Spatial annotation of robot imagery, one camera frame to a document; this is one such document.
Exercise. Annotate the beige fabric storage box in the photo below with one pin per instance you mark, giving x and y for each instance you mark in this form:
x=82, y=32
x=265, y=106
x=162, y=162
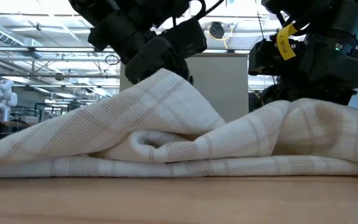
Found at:
x=222, y=87

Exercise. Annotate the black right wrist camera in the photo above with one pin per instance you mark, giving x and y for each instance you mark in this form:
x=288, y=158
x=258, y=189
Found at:
x=266, y=59

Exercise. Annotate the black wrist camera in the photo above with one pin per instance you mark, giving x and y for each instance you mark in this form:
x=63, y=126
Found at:
x=188, y=37
x=266, y=59

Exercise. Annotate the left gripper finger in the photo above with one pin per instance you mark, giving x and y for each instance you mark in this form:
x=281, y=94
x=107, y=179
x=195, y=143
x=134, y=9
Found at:
x=157, y=59

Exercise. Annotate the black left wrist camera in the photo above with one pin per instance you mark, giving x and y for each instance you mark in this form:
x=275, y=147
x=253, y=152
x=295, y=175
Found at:
x=188, y=37

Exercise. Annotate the black background rack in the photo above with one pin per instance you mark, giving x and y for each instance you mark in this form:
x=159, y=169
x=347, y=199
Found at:
x=57, y=109

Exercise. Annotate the white checked towel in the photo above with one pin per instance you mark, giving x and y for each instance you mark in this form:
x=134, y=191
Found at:
x=179, y=149

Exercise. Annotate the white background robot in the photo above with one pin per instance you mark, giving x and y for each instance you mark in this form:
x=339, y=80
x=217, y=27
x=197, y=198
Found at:
x=3, y=96

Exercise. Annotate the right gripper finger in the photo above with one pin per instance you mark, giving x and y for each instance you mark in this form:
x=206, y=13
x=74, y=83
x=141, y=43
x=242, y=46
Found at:
x=306, y=93

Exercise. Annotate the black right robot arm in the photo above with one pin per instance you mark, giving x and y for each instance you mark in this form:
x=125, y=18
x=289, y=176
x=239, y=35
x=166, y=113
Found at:
x=353, y=15

